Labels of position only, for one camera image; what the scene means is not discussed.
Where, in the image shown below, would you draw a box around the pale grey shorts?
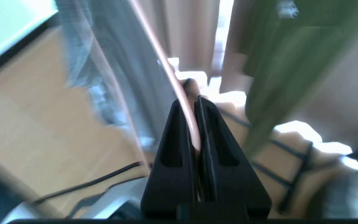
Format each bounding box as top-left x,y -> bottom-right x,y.
54,0 -> 183,150

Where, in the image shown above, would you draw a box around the green garment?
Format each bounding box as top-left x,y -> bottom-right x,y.
239,0 -> 358,161

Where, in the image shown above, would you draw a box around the pink clothes hanger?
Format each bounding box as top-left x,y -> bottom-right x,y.
128,0 -> 202,153

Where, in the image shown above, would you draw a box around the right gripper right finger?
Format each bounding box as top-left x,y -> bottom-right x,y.
193,95 -> 273,219

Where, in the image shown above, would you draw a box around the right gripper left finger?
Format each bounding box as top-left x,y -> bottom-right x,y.
140,98 -> 199,219

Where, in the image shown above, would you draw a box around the black cable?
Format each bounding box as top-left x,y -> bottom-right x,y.
32,161 -> 145,206

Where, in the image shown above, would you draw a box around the black clothes rack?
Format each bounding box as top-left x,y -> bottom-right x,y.
216,105 -> 358,215

